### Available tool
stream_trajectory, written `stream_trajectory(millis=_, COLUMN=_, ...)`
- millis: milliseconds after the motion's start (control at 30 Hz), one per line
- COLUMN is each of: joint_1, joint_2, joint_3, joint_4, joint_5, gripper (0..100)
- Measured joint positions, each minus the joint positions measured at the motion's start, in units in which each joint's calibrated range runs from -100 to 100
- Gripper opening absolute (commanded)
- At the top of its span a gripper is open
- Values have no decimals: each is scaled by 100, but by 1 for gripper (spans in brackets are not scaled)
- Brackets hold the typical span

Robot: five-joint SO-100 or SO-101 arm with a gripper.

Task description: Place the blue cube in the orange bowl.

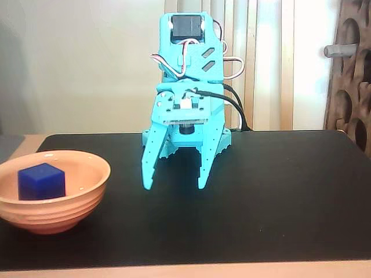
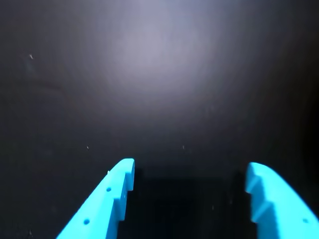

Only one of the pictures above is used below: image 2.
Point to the cyan gripper finger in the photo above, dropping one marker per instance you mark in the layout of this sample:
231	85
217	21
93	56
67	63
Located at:
99	211
281	211

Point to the black mat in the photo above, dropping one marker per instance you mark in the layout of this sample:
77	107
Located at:
159	74

